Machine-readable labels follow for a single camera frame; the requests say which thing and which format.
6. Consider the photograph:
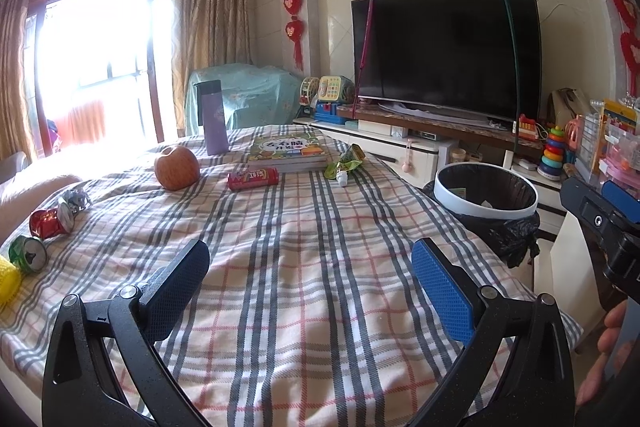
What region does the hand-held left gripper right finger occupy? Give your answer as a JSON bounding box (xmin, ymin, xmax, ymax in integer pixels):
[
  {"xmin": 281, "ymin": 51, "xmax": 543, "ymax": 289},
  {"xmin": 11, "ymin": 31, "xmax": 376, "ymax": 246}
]
[{"xmin": 411, "ymin": 237, "xmax": 577, "ymax": 427}]

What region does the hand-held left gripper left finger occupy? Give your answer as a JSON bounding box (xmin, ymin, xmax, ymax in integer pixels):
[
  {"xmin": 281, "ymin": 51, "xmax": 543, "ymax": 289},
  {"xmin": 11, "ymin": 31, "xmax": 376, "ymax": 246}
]
[{"xmin": 41, "ymin": 238, "xmax": 211, "ymax": 427}]

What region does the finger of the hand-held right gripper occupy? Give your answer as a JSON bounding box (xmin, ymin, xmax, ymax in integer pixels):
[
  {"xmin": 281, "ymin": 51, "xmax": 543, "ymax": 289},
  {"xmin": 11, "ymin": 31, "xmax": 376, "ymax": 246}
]
[
  {"xmin": 599, "ymin": 180, "xmax": 640, "ymax": 224},
  {"xmin": 559, "ymin": 177, "xmax": 619, "ymax": 254}
]

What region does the white bin with black bag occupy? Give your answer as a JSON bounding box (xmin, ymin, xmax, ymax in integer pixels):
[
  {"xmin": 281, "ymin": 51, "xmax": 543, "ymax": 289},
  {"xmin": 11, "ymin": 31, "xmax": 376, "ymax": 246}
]
[{"xmin": 424, "ymin": 162, "xmax": 542, "ymax": 269}]

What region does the person's right hand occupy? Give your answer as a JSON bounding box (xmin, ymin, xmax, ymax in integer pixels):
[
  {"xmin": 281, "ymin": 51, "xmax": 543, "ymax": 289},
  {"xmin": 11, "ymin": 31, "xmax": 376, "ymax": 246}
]
[{"xmin": 575, "ymin": 299, "xmax": 630, "ymax": 412}]

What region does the stack of clear plastic boxes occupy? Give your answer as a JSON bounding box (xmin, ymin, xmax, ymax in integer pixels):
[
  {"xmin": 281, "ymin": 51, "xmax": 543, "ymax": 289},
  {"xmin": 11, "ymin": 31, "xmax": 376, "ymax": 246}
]
[{"xmin": 590, "ymin": 94, "xmax": 640, "ymax": 180}]

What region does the beige bag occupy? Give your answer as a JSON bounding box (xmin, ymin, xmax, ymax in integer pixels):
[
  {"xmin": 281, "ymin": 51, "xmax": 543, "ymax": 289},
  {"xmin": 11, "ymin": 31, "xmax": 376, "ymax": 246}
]
[{"xmin": 550, "ymin": 88, "xmax": 591, "ymax": 132}]

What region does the red apple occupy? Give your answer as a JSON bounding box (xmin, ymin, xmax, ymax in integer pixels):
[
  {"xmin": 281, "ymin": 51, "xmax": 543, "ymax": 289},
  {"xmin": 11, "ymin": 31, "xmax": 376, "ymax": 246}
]
[{"xmin": 153, "ymin": 145, "xmax": 201, "ymax": 191}]

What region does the red chip tube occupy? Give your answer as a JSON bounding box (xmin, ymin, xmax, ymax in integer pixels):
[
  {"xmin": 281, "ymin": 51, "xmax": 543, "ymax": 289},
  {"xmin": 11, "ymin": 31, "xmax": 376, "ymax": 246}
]
[{"xmin": 227, "ymin": 167, "xmax": 280, "ymax": 192}]

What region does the red drink can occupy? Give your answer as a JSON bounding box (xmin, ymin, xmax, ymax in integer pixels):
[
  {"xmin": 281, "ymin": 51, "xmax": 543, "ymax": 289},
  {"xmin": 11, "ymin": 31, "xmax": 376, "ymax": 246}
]
[{"xmin": 29, "ymin": 207, "xmax": 76, "ymax": 240}]

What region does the green drink can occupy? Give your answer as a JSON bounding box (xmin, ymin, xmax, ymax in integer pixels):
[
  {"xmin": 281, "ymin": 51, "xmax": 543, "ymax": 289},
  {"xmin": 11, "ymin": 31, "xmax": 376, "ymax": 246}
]
[{"xmin": 9, "ymin": 234, "xmax": 49, "ymax": 274}]

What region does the green squeeze pouch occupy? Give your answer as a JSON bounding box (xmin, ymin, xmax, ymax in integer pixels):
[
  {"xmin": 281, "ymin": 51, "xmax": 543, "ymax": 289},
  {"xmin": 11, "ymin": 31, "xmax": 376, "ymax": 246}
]
[{"xmin": 325, "ymin": 144, "xmax": 368, "ymax": 186}]

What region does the white television cabinet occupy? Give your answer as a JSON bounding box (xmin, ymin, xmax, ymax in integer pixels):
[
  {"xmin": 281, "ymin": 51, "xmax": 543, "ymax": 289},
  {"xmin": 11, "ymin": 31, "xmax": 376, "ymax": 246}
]
[{"xmin": 292, "ymin": 104, "xmax": 571, "ymax": 233}]

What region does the beige sofa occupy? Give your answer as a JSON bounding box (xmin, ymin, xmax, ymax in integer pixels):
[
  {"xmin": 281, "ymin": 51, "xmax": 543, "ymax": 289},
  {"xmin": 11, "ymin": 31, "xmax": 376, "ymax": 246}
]
[{"xmin": 0, "ymin": 152, "xmax": 83, "ymax": 238}]

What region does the yellow foam fruit net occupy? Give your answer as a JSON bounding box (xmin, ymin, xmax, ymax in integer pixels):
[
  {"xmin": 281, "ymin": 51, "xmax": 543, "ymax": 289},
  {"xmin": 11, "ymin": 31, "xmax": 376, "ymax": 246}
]
[{"xmin": 0, "ymin": 254, "xmax": 23, "ymax": 308}]

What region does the orange hanging cloth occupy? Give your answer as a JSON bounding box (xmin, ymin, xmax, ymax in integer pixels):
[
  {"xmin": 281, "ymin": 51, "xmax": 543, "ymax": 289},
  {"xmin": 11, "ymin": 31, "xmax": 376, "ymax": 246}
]
[{"xmin": 55, "ymin": 99, "xmax": 108, "ymax": 148}]

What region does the red hanging heart ornament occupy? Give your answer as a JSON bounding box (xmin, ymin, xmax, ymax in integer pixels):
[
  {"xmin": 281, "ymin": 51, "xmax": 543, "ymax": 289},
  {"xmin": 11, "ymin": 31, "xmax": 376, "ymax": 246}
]
[
  {"xmin": 281, "ymin": 0, "xmax": 306, "ymax": 70},
  {"xmin": 580, "ymin": 0, "xmax": 640, "ymax": 92}
]

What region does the teal covered furniture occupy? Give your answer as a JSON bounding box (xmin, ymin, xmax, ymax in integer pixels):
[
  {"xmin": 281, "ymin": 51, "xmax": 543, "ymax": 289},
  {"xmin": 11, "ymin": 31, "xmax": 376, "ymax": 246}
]
[{"xmin": 185, "ymin": 63, "xmax": 303, "ymax": 130}]

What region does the blue toy cash register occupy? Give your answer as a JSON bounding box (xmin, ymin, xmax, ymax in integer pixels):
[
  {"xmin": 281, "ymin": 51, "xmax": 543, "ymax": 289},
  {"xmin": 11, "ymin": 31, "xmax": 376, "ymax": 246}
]
[{"xmin": 314, "ymin": 102, "xmax": 351, "ymax": 125}]

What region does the black flat television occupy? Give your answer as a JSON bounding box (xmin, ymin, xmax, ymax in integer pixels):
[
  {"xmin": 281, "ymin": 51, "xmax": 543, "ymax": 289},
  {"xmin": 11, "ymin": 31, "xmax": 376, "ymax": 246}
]
[{"xmin": 351, "ymin": 0, "xmax": 543, "ymax": 124}]

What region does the brown framed balcony door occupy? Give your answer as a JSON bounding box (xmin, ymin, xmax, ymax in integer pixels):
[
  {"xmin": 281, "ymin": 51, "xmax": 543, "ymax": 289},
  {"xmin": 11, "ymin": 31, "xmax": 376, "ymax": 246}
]
[{"xmin": 25, "ymin": 0, "xmax": 176, "ymax": 152}]

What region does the yellow toy telephone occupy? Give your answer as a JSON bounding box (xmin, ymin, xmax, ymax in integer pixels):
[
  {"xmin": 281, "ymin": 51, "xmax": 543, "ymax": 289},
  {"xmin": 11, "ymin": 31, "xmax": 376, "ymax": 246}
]
[{"xmin": 318, "ymin": 75, "xmax": 357, "ymax": 105}]

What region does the colourful wheel toy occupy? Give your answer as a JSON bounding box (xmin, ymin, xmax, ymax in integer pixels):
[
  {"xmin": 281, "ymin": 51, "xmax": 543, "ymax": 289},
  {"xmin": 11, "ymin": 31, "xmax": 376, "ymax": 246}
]
[{"xmin": 300, "ymin": 76, "xmax": 321, "ymax": 108}]

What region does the beige patterned curtain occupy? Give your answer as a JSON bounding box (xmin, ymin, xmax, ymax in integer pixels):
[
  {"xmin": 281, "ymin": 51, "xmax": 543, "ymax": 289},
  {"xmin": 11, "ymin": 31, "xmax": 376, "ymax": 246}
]
[
  {"xmin": 0, "ymin": 0, "xmax": 38, "ymax": 160},
  {"xmin": 171, "ymin": 0, "xmax": 251, "ymax": 138}
]

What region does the rainbow stacking ring toy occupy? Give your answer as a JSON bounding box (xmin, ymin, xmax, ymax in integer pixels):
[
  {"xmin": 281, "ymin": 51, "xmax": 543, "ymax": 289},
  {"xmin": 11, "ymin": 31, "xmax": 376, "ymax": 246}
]
[{"xmin": 537, "ymin": 125, "xmax": 566, "ymax": 180}]

